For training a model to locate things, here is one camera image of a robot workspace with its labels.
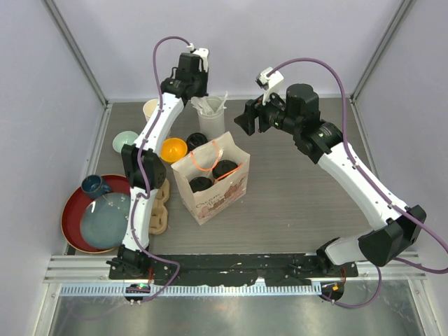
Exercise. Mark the blue-grey plate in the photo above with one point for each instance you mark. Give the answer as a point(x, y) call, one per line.
point(104, 222)

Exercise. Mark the orange bowl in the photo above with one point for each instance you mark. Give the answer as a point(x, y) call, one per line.
point(173, 149)

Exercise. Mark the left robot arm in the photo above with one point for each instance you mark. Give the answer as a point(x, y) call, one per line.
point(143, 165)

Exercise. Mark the dark blue mug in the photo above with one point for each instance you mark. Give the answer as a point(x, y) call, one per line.
point(95, 186)

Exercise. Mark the white straw holder cup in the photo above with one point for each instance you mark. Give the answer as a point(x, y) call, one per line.
point(212, 126)

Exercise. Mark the brown paper bag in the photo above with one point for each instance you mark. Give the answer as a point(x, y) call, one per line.
point(200, 162)

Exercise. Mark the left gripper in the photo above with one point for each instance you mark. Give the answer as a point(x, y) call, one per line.
point(205, 77)

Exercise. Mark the red round tray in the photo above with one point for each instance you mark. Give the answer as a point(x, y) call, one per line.
point(75, 207)

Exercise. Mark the stack of black lids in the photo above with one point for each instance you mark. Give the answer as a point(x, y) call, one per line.
point(196, 140)

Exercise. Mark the pale green bowl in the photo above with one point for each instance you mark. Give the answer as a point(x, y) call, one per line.
point(123, 138)

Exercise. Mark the cardboard cup carrier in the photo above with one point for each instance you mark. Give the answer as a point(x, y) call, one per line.
point(159, 214)

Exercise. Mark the stack of paper cups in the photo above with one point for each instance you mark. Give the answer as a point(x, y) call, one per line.
point(149, 108)

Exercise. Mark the black lid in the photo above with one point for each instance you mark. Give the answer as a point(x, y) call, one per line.
point(224, 168)
point(200, 183)

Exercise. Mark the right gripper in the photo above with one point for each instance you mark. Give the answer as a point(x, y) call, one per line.
point(254, 109)

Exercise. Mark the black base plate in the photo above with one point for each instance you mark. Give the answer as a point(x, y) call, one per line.
point(277, 269)

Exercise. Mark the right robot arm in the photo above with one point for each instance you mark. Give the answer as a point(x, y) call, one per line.
point(392, 230)

